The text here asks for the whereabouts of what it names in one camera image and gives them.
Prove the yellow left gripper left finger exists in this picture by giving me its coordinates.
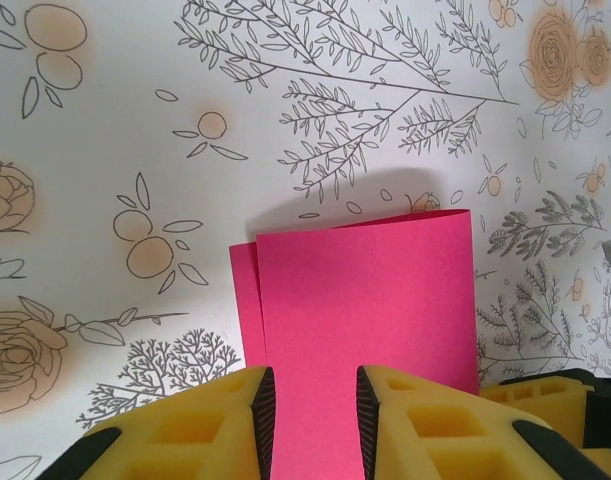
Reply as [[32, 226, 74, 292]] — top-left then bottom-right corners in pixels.
[[34, 365, 277, 480]]

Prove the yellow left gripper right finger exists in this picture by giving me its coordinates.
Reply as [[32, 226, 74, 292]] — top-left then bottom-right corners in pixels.
[[355, 364, 611, 480]]

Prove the pink paper sheet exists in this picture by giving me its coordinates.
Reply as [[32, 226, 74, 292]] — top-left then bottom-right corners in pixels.
[[228, 207, 482, 480]]

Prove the floral patterned table sheet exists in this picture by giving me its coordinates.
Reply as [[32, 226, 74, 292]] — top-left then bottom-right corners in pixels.
[[0, 0, 611, 480]]

